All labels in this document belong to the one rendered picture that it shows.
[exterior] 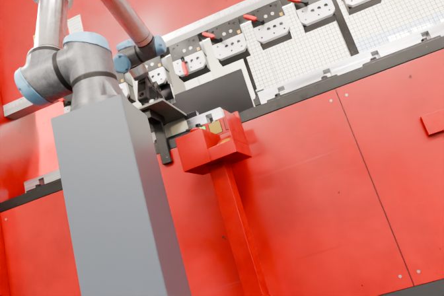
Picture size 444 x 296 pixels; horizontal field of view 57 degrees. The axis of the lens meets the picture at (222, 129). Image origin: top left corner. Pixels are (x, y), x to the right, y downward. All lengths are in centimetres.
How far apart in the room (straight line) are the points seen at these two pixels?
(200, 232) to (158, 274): 76
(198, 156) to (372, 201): 63
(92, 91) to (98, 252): 37
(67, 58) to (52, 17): 24
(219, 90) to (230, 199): 114
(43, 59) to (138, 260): 59
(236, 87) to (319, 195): 104
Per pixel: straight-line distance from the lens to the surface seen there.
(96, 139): 97
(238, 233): 136
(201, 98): 243
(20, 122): 247
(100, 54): 111
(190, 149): 138
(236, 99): 236
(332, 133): 158
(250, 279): 136
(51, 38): 128
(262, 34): 185
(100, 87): 105
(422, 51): 168
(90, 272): 95
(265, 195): 157
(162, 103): 165
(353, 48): 261
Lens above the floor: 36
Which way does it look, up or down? 17 degrees up
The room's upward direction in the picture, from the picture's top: 17 degrees counter-clockwise
